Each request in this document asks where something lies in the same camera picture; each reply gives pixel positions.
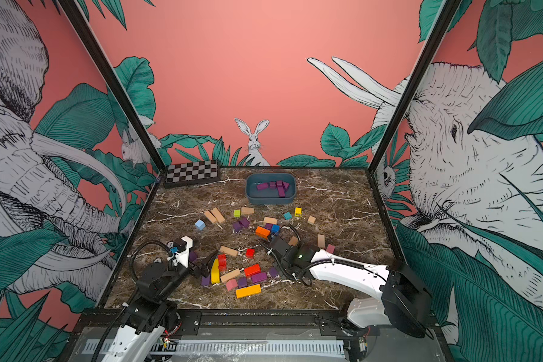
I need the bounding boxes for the purple bricks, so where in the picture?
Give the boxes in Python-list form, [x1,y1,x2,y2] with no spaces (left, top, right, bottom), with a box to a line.
[232,217,250,233]

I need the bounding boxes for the teal plastic storage bin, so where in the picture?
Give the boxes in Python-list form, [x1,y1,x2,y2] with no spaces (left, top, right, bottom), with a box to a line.
[245,173,297,205]

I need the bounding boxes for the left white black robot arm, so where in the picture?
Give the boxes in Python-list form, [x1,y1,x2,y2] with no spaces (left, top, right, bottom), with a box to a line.
[91,237,218,361]

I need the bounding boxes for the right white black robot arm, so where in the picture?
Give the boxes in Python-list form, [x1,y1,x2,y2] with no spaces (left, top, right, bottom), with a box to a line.
[262,235,432,339]

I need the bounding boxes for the upright yellow brick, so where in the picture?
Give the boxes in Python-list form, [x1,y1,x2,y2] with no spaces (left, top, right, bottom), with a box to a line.
[211,258,220,284]

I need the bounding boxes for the red stacked brick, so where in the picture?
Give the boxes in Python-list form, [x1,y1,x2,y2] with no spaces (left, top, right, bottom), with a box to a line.
[217,254,227,272]

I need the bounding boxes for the natural wood brick middle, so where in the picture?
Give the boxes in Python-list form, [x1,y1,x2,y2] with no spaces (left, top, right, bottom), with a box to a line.
[220,246,238,257]

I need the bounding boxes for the natural wood brick front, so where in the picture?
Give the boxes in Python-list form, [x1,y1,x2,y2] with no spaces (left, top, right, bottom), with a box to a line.
[220,268,241,284]

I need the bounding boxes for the pink brick front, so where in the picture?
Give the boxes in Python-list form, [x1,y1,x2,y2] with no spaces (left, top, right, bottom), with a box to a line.
[226,279,238,291]

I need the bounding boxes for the orange red brick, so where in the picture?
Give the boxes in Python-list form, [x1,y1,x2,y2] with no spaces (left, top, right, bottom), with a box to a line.
[244,264,261,278]

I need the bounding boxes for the orange brick centre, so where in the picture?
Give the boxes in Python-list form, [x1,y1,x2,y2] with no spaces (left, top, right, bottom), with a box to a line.
[255,226,271,239]

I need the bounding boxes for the light blue cube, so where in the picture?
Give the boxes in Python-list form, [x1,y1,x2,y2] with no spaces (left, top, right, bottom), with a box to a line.
[195,220,205,231]

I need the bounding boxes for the natural wood brick centre back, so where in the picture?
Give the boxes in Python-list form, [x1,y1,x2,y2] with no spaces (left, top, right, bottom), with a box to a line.
[263,217,278,225]

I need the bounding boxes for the small red cube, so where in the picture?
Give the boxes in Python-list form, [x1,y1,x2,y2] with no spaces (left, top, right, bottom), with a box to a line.
[245,248,255,259]

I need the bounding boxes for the long yellow brick front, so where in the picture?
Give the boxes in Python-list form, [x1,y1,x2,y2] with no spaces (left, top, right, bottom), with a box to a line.
[235,284,262,299]

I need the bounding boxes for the natural wood brick pair left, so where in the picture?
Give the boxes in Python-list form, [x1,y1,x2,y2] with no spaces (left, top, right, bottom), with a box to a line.
[204,208,226,224]

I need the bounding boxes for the black white checkerboard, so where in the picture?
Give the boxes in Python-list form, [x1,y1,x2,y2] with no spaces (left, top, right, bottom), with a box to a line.
[164,160,220,188]

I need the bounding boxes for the metal front rail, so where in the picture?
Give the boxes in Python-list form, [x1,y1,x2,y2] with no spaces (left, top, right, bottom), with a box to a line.
[80,338,347,358]

